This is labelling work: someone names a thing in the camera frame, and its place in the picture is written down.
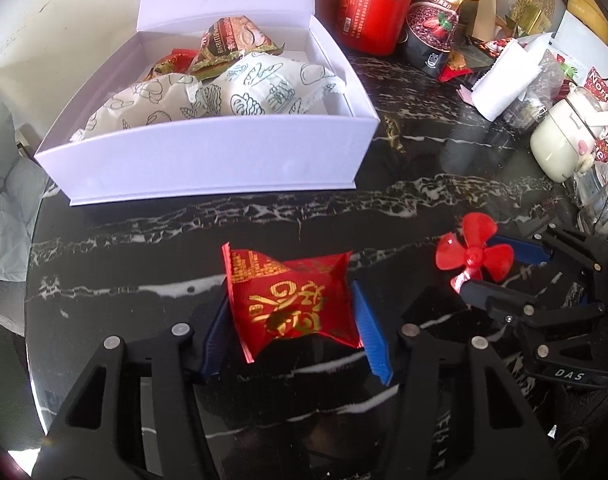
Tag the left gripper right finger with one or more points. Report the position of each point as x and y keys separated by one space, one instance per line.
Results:
x=459 y=415

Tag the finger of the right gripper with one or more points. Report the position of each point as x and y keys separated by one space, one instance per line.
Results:
x=479 y=293
x=524 y=251

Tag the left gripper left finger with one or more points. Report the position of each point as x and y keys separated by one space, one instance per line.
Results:
x=133 y=412

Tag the red plastic propeller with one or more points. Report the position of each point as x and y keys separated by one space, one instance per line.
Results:
x=475 y=255

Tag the red gold candy packet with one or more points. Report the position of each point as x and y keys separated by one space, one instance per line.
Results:
x=272 y=300

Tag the white green print bread pack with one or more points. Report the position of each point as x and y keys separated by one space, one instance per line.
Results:
x=264 y=84

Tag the white croissant print bread pack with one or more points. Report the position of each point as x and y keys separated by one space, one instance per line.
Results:
x=167 y=98

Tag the brown cereal snack packet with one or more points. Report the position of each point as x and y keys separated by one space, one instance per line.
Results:
x=225 y=42

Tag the red orange snack packet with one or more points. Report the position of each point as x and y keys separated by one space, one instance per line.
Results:
x=178 y=61

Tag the red barbecue sign card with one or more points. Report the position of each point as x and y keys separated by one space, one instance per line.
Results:
x=598 y=88

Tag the white paper roll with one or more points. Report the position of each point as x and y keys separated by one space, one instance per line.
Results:
x=515 y=68

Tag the brown paper bag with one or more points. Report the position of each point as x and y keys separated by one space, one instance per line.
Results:
x=483 y=26

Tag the black gold cereal bag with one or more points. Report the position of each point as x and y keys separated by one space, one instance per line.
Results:
x=428 y=34

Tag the gold round woven plate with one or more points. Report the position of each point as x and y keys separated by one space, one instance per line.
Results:
x=533 y=17

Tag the yellow plastic container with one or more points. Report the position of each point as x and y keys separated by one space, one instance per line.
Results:
x=588 y=12

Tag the grey green padded jacket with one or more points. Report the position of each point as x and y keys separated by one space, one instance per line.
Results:
x=22 y=183

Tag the red cylindrical canister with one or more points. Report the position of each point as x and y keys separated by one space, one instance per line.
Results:
x=371 y=26

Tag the white open gift box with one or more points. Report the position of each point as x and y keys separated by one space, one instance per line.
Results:
x=319 y=150

